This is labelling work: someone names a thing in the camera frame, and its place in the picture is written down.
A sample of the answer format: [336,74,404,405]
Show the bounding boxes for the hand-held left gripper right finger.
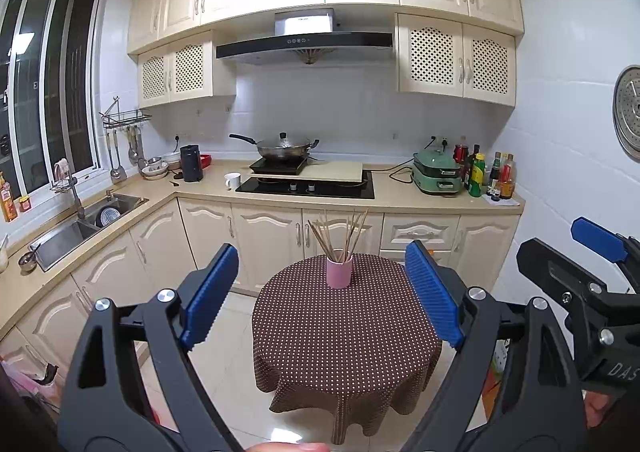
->
[400,240,587,452]

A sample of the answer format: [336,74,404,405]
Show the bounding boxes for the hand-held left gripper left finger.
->
[57,243,246,452]

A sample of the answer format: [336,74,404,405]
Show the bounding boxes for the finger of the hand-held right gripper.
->
[516,237,640,370]
[571,216,640,293]

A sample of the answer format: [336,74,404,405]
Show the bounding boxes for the pink cup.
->
[326,252,354,289]

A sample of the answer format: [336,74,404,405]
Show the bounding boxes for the bunch of wooden chopsticks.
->
[307,209,369,263]

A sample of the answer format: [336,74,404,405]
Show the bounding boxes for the person's right hand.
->
[584,391,622,429]

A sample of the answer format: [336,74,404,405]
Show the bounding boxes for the person's left hand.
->
[246,441,332,452]

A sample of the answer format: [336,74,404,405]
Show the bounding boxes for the cream base cabinets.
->
[0,197,521,383]

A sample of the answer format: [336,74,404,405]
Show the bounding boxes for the cream cabinet drawer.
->
[381,214,461,253]

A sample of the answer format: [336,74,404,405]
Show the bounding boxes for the red sauce bottle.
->
[500,154,517,200]

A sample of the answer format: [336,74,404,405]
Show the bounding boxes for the dark sauce bottle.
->
[487,152,502,195]

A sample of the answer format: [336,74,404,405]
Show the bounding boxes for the green plastic bottle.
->
[469,153,487,197]

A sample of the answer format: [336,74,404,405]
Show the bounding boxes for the brown polka dot tablecloth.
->
[251,253,443,445]

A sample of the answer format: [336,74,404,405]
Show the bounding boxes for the beige kitchen countertop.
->
[0,159,526,327]

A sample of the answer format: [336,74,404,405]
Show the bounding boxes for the dark glass bottle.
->
[464,145,481,191]

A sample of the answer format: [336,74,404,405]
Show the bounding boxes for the green electric cooker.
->
[411,148,463,196]

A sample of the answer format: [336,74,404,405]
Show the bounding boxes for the round metal steamer plate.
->
[612,64,640,156]

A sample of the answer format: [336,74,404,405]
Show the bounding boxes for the stack of bowls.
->
[141,157,169,181]

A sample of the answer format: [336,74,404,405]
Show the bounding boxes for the black induction cooker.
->
[249,156,309,176]

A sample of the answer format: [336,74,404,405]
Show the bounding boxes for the black glass gas hob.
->
[235,171,376,200]

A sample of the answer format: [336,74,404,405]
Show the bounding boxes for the metal slotted spatula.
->
[106,129,128,183]

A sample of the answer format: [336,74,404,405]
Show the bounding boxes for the steel kitchen sink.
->
[27,193,150,273]

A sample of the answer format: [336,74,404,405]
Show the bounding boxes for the beige board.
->
[259,161,364,183]

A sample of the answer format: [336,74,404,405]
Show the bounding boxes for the steel faucet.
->
[67,176,88,220]

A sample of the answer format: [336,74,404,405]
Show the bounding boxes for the glass wok lid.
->
[265,132,306,150]

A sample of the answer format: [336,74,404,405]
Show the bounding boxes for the pink plastic bag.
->
[0,354,66,405]

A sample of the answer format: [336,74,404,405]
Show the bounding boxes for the orange dish soap bottle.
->
[0,172,19,223]

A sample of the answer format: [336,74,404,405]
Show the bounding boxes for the cream lattice door cabinet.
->
[396,13,517,106]
[137,29,237,108]

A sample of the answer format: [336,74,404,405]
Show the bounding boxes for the sliding window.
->
[0,0,103,203]

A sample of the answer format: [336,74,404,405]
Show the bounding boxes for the black glass range hood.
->
[216,8,393,66]

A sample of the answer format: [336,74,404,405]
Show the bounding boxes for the steel wok with black handle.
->
[229,132,321,160]

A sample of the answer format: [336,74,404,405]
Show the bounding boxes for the wire sponge holder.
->
[50,158,78,193]

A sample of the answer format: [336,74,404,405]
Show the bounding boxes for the wire wall rack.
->
[99,96,153,130]

